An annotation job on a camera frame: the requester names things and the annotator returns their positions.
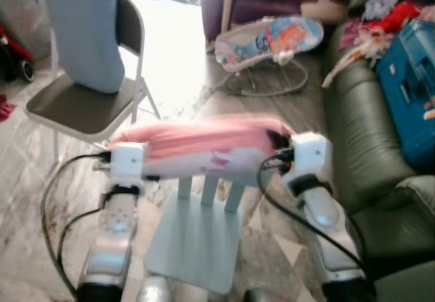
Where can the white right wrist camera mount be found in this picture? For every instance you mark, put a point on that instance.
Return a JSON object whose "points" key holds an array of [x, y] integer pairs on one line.
{"points": [[312, 154]]}

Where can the white pink cloth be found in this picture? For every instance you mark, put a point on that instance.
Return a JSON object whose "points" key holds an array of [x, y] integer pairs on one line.
{"points": [[353, 54]]}

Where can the red black toy vehicle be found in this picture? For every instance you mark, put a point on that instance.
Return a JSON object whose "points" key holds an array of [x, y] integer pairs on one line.
{"points": [[15, 60]]}

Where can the pink pillow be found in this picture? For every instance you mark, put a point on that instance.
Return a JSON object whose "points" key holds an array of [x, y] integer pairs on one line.
{"points": [[197, 145]]}

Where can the dark green leather sofa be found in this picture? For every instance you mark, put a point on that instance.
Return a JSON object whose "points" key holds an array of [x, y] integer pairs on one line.
{"points": [[360, 132]]}

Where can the pale green plastic chair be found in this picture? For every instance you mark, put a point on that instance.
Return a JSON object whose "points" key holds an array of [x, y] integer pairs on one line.
{"points": [[197, 241]]}

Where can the red cloth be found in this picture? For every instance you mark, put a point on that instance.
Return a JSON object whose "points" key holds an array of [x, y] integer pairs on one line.
{"points": [[401, 15]]}

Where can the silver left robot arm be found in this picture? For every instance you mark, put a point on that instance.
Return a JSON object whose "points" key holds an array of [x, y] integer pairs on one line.
{"points": [[114, 234]]}

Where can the grey blue cloth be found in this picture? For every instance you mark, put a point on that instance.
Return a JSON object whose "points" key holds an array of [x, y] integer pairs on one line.
{"points": [[380, 4]]}

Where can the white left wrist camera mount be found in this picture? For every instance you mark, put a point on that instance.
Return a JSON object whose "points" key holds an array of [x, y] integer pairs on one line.
{"points": [[126, 160]]}

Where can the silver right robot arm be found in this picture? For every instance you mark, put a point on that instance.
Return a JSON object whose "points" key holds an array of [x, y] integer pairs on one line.
{"points": [[325, 213]]}

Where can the blue plastic case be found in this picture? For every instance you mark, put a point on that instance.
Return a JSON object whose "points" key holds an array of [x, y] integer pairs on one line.
{"points": [[411, 91]]}

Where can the purple armchair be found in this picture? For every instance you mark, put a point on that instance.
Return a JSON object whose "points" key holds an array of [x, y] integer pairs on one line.
{"points": [[245, 9]]}

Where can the grey metal folding chair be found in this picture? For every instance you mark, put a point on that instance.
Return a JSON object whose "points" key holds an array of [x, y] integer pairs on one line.
{"points": [[81, 108]]}

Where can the small red floor item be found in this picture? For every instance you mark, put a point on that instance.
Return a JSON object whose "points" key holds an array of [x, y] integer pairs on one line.
{"points": [[5, 108]]}

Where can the printed baby bouncer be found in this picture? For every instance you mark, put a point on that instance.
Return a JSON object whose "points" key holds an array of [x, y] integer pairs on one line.
{"points": [[272, 40]]}

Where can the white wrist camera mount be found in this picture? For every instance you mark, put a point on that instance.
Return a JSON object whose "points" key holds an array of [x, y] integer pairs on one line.
{"points": [[312, 154], [126, 160]]}

